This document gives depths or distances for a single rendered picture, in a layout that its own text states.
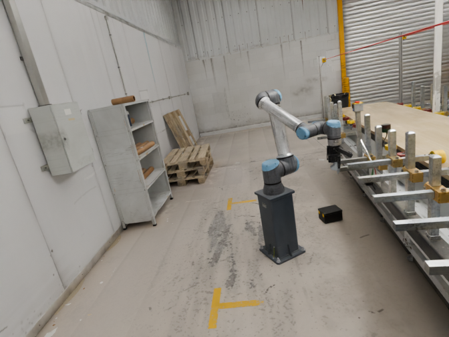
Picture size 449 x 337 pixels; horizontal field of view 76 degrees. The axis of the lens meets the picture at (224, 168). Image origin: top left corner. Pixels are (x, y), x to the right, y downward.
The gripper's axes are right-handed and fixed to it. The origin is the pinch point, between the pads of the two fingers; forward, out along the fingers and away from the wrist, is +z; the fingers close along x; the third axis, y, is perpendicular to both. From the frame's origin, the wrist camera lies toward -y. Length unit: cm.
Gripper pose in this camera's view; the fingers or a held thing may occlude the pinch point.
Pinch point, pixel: (339, 172)
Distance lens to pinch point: 221.0
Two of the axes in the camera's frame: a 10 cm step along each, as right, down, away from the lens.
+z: 1.5, 9.5, 2.8
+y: -9.7, 0.9, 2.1
